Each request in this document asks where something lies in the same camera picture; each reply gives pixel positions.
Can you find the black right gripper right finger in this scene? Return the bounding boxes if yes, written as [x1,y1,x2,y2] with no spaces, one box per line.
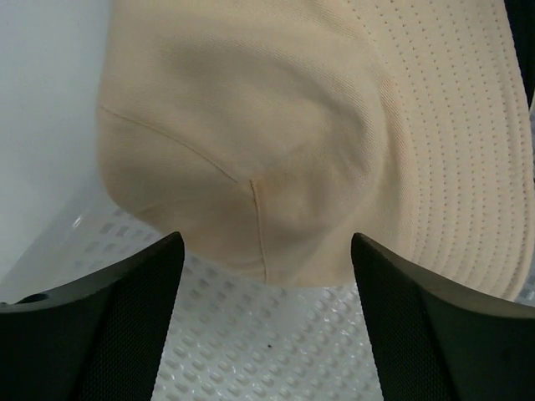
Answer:
[351,234,534,401]

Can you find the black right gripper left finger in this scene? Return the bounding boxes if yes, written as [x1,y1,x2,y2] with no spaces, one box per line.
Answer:
[1,233,185,400]

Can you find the beige bucket hat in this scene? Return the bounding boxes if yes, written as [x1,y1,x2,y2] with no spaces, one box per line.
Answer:
[97,1,534,300]

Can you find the white plastic basket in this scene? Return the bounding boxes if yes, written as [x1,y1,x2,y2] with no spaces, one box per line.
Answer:
[0,187,535,401]

